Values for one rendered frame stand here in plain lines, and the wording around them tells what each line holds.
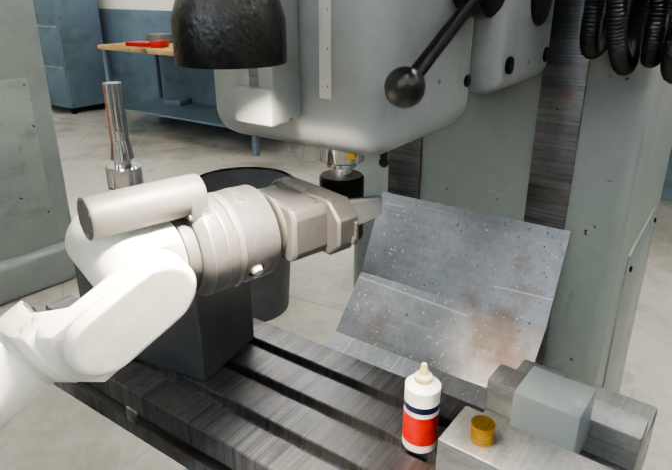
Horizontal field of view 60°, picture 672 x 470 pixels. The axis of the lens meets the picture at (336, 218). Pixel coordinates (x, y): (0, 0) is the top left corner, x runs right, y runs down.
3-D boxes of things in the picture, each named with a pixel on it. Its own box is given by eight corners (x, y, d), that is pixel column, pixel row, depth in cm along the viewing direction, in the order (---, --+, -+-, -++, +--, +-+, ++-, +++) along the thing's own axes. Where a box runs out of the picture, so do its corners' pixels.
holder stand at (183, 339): (204, 383, 79) (191, 247, 71) (86, 342, 88) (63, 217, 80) (254, 338, 89) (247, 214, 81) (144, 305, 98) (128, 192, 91)
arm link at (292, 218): (360, 183, 54) (251, 213, 47) (359, 276, 58) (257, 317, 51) (281, 155, 63) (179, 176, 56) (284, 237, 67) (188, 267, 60)
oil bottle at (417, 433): (427, 460, 66) (433, 379, 62) (395, 445, 68) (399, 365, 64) (442, 439, 69) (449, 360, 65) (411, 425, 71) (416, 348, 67)
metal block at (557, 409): (570, 472, 53) (580, 418, 51) (506, 443, 56) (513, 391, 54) (586, 439, 57) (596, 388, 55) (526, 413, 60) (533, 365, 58)
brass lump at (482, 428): (487, 451, 52) (489, 435, 52) (464, 440, 53) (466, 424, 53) (497, 437, 54) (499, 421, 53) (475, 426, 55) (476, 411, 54)
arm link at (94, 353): (213, 295, 48) (74, 417, 44) (163, 248, 54) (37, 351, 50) (175, 245, 43) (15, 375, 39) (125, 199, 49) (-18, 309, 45)
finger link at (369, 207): (376, 217, 63) (332, 232, 59) (377, 189, 62) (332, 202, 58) (387, 222, 62) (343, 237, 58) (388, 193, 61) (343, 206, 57)
